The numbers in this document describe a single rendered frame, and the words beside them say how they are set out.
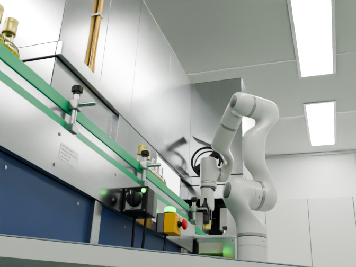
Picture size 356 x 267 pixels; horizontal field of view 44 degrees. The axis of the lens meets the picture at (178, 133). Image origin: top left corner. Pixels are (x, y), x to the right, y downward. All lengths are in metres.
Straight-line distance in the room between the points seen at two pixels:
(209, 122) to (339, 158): 3.44
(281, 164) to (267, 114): 4.41
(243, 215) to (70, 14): 1.04
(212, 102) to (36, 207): 2.34
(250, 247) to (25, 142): 1.06
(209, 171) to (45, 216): 1.28
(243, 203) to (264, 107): 0.44
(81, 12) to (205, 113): 1.54
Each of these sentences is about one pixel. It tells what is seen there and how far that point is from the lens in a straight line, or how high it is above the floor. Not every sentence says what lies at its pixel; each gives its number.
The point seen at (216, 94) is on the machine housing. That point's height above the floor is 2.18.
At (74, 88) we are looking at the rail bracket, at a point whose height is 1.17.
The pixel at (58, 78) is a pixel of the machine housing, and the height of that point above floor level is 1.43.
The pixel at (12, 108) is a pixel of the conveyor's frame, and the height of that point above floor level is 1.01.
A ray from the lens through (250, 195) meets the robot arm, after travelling 1.79.
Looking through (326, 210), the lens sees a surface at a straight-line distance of 5.67.
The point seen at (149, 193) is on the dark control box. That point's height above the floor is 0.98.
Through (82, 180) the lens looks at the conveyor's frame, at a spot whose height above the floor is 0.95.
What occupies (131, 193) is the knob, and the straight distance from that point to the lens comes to 1.29.
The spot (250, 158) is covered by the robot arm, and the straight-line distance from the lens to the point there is 1.86.
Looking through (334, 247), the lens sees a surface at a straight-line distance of 5.58.
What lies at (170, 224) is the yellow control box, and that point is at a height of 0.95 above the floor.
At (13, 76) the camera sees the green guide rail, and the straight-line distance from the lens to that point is 0.99.
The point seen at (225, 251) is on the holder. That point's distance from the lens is 2.02.
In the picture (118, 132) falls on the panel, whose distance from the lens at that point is 1.98.
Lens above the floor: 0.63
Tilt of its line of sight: 24 degrees up
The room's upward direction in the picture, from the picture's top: 3 degrees clockwise
